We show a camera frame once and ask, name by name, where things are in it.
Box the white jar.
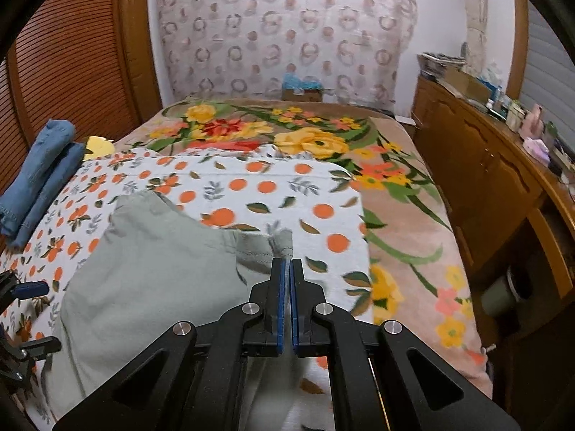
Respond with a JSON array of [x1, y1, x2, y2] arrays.
[[506, 101, 525, 133]]

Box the cardboard box on sideboard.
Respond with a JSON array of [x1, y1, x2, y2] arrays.
[[442, 66, 491, 104]]

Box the grey window blind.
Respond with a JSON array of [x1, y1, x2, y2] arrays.
[[519, 2, 575, 150]]

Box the folded blue jeans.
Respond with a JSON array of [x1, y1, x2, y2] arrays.
[[1, 120, 85, 251]]

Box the wooden louvered wardrobe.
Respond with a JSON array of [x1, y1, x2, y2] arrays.
[[1, 0, 161, 188]]

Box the wooden sideboard cabinet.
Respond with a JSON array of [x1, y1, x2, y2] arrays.
[[411, 77, 574, 336]]

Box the grey green shorts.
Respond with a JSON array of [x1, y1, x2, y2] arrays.
[[42, 192, 300, 430]]

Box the pink pouch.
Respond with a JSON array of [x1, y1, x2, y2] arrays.
[[523, 137, 550, 167]]

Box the stack of newspapers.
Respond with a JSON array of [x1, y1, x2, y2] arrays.
[[417, 52, 467, 81]]

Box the circle pattern sheer curtain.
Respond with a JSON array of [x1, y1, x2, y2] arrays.
[[155, 0, 417, 110]]

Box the cardboard box with blue bag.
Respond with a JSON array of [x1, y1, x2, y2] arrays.
[[282, 72, 323, 102]]

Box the floral pink blanket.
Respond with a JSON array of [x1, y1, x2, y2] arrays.
[[114, 99, 492, 393]]

